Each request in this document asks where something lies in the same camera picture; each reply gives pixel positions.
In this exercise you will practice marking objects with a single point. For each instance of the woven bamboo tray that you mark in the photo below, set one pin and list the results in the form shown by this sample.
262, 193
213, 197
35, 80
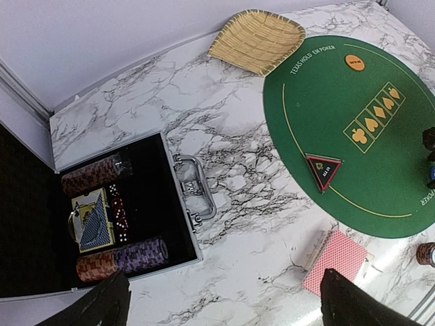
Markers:
257, 41

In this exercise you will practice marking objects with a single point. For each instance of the left aluminium frame post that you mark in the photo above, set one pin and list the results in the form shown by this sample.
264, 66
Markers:
15, 88

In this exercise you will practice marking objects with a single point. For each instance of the orange big blind button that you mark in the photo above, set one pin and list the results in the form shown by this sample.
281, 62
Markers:
355, 63

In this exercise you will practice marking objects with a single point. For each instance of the clear round dealer button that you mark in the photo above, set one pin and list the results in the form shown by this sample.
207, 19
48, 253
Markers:
84, 229

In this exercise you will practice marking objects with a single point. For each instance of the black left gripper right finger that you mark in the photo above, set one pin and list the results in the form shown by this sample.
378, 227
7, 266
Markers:
343, 303

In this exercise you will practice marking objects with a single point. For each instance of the orange purple chip row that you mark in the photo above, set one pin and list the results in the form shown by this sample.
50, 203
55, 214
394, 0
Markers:
129, 259

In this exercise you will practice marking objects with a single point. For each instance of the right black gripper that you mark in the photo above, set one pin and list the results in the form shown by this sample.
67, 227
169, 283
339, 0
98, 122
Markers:
428, 140

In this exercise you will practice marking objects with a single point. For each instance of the blue boxed card deck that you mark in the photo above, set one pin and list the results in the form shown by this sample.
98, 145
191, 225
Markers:
96, 199

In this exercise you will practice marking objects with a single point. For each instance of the red poker chip stack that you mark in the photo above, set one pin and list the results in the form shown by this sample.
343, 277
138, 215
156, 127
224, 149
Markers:
425, 254

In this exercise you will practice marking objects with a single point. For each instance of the red black chip row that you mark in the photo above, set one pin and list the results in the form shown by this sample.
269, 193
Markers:
96, 174

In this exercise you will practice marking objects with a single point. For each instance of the triangular all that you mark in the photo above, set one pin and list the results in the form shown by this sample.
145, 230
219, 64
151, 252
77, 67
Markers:
323, 169

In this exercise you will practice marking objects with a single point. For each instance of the aluminium poker case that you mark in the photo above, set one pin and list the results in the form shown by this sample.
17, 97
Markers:
133, 209

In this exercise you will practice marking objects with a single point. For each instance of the red backed card deck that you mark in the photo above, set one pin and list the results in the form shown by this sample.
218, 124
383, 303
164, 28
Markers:
339, 252

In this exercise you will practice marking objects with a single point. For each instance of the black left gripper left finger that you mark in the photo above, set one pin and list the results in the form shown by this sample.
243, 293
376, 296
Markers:
106, 304

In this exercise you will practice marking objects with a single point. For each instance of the red die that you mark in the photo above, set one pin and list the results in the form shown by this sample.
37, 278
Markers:
122, 224
113, 190
119, 214
116, 203
123, 237

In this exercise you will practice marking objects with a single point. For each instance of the green round poker mat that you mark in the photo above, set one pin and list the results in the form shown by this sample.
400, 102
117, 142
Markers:
372, 120

